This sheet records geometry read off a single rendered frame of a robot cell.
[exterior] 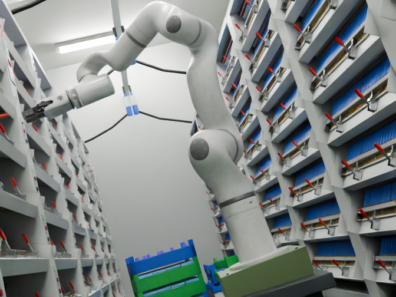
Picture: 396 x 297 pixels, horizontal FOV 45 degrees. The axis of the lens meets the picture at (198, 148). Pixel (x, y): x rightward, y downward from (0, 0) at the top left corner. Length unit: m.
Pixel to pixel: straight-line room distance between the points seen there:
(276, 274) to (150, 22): 0.89
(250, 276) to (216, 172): 0.31
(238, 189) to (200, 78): 0.36
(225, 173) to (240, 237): 0.19
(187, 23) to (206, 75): 0.17
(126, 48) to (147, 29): 0.10
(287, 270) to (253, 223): 0.17
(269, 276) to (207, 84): 0.60
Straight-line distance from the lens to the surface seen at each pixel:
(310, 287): 1.35
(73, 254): 2.57
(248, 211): 1.42
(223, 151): 1.39
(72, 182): 3.32
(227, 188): 1.42
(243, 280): 1.37
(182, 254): 2.20
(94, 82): 1.77
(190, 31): 1.49
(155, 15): 1.62
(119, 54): 1.69
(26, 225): 1.90
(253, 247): 1.42
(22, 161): 1.89
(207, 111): 1.49
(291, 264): 1.39
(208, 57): 1.54
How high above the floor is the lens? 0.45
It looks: 11 degrees up
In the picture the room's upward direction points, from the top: 16 degrees counter-clockwise
